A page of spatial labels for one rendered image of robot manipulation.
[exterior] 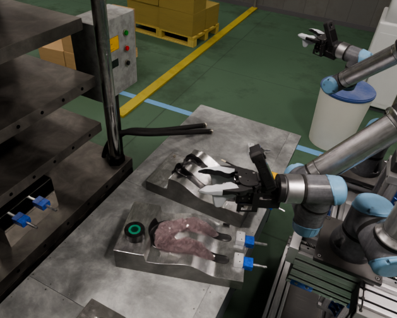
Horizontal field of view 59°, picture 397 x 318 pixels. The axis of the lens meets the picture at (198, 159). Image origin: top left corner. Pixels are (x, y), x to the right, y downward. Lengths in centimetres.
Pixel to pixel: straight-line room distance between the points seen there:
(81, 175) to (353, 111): 241
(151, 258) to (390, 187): 91
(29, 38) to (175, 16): 418
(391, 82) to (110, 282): 371
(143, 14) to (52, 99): 442
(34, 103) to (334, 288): 134
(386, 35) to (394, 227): 333
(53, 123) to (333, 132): 253
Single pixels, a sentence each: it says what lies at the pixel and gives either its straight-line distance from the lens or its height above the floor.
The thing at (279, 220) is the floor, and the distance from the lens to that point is 281.
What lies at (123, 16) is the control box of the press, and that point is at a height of 146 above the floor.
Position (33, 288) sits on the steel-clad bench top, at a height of 80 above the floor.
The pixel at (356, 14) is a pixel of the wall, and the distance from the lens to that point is 736.
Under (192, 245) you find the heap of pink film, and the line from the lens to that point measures 139.
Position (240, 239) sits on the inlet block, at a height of 88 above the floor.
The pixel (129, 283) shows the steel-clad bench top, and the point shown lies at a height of 80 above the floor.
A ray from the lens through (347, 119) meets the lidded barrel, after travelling 345.
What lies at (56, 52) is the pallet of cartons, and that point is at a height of 35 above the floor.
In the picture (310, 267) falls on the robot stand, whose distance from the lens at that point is 142.
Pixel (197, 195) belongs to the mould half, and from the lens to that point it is 161.
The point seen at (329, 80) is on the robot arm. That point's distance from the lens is 166.
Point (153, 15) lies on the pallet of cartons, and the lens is 575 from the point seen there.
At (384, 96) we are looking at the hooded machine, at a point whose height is 23.
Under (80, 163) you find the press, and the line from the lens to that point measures 197.
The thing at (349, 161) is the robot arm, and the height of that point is 146.
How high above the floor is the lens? 203
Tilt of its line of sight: 39 degrees down
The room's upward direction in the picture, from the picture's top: 5 degrees clockwise
